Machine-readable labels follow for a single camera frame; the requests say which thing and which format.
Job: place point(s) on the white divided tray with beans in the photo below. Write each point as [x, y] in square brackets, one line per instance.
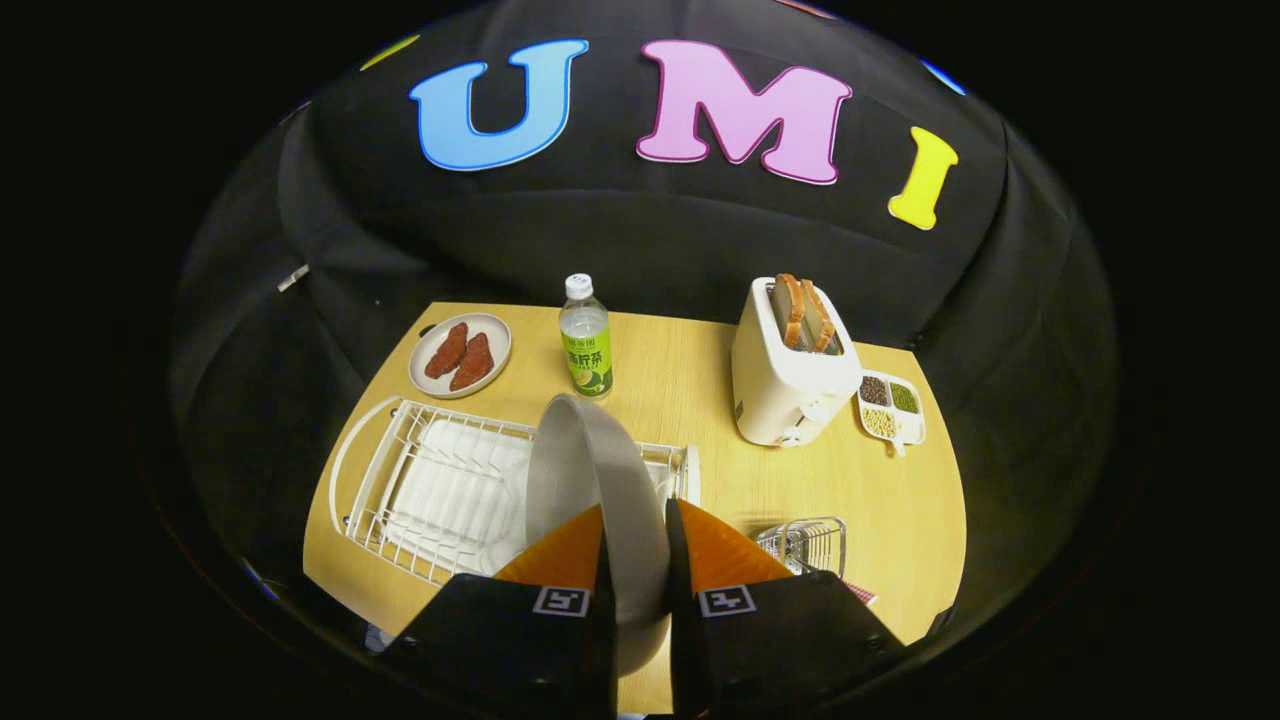
[890, 412]

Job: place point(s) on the green label drink bottle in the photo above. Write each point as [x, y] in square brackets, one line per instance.
[586, 350]

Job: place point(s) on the beige round plate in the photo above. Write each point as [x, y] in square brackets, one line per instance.
[590, 470]

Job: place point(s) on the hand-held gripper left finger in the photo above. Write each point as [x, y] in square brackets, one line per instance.
[605, 660]

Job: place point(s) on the toasted bread slice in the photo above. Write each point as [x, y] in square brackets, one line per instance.
[789, 312]
[819, 318]

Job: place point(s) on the white clip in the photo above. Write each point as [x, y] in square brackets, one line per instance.
[293, 277]

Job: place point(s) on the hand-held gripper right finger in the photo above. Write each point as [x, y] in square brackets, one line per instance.
[680, 650]

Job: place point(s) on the small beige oval dish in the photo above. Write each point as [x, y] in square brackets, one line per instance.
[498, 345]

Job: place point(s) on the red meat piece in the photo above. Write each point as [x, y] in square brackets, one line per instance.
[472, 362]
[446, 350]

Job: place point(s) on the white toaster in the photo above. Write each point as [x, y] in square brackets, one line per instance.
[785, 395]

